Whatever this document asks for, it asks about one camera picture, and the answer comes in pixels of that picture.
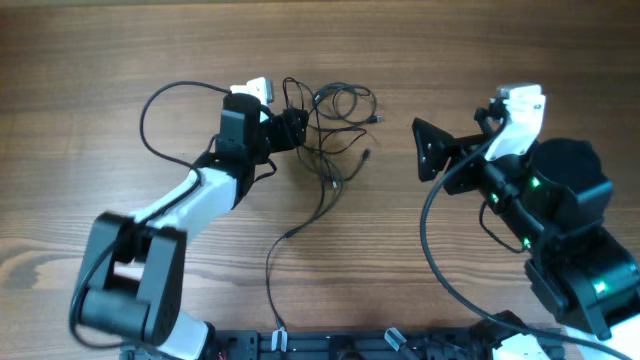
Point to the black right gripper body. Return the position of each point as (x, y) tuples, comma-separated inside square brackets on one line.
[(501, 179)]

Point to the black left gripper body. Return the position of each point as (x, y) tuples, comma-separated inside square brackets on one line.
[(283, 134)]

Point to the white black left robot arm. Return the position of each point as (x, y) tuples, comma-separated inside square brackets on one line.
[(131, 277)]

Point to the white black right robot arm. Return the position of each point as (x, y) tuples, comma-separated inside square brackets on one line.
[(552, 198)]

